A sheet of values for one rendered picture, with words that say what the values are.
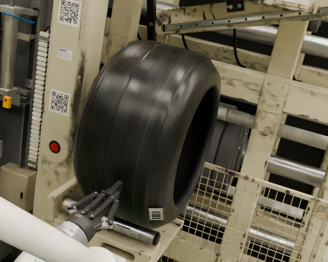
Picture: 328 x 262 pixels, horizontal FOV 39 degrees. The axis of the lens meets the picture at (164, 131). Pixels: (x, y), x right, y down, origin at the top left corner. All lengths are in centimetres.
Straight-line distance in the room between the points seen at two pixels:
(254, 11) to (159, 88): 57
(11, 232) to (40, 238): 5
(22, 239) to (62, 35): 85
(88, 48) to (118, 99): 29
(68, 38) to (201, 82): 44
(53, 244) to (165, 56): 71
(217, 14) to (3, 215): 116
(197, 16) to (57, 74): 55
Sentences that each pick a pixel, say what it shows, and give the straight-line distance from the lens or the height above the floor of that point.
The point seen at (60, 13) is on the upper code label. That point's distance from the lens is 148.
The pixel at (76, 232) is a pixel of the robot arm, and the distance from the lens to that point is 105.
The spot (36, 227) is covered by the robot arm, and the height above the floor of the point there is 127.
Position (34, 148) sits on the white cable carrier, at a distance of 165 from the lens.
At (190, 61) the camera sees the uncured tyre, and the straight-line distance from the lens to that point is 132.
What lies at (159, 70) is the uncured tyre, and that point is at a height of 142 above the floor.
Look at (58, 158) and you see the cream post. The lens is 159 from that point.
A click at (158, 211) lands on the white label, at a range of 130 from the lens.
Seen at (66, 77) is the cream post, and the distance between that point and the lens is 149.
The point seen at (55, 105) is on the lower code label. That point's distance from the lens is 154.
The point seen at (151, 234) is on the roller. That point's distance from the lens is 145.
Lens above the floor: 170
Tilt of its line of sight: 20 degrees down
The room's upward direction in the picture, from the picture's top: 11 degrees clockwise
